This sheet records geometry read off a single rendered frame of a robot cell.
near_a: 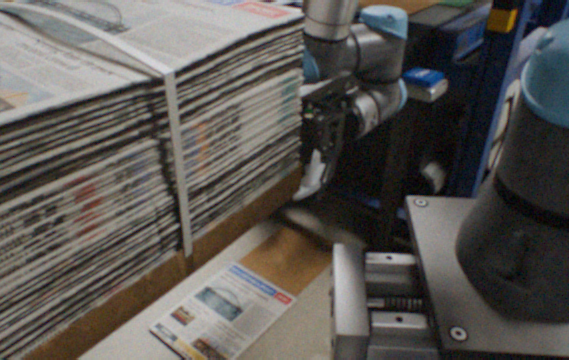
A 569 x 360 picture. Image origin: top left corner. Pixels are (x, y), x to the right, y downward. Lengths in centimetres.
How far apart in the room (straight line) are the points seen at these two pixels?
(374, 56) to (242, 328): 96
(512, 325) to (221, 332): 109
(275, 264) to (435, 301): 123
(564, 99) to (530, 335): 20
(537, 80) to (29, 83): 37
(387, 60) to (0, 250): 60
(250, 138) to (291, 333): 104
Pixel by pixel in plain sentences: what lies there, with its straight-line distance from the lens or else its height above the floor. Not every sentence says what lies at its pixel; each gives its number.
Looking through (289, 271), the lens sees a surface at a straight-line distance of 163.
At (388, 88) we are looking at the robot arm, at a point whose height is 85.
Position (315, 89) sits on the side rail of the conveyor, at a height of 80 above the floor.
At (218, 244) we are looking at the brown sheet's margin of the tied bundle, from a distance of 51.
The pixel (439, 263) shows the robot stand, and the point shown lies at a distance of 49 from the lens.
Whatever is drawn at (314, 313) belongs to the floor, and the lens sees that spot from 151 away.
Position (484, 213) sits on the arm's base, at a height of 88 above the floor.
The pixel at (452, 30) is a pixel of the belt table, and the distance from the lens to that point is 141.
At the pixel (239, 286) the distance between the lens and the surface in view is 157.
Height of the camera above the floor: 114
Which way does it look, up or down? 34 degrees down
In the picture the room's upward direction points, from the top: straight up
